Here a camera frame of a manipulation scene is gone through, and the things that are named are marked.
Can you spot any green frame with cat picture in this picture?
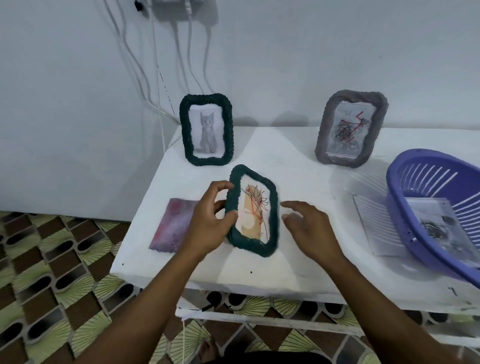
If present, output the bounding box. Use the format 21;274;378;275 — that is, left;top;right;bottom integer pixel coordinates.
179;93;234;167

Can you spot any person's right hand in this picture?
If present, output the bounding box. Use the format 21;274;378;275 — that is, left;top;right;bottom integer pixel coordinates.
280;200;346;265

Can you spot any rose picture card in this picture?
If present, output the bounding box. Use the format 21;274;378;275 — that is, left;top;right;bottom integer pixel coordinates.
405;197;480;269

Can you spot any green frame with flower picture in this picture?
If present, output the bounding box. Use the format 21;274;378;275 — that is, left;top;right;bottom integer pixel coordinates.
224;164;280;259

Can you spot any white hanging string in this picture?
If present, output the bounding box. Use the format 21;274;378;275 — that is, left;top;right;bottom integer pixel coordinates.
179;316;189;364

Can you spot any person's right forearm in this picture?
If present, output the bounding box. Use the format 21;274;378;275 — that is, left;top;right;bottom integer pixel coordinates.
319;250;467;364

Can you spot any person's left forearm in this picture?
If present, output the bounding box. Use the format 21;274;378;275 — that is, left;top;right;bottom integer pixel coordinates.
75;243;222;364

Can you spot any grey frame with rose picture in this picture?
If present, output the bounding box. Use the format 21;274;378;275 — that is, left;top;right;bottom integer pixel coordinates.
314;89;389;168

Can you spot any thin white cable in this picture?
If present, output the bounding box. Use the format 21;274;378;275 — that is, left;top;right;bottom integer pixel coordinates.
150;15;167;152

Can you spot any white adapter cable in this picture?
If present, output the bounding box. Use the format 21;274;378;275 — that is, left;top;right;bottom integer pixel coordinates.
202;24;214;95
185;0;205;95

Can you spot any thin black white wire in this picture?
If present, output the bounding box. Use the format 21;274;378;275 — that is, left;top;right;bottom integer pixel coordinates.
157;64;176;116

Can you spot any pink purple picture card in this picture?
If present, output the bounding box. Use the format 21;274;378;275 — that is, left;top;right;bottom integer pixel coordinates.
149;198;201;254

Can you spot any purple plastic basket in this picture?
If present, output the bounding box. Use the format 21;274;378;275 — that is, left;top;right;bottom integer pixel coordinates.
386;149;480;289

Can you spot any thick white cable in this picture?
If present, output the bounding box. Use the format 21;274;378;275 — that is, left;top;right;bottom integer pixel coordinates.
103;0;181;124

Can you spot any white paper sheet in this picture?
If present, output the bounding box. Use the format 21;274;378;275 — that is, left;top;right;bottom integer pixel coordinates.
353;193;413;258

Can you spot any person's left hand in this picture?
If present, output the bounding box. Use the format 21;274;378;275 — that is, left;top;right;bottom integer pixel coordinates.
184;181;239;257

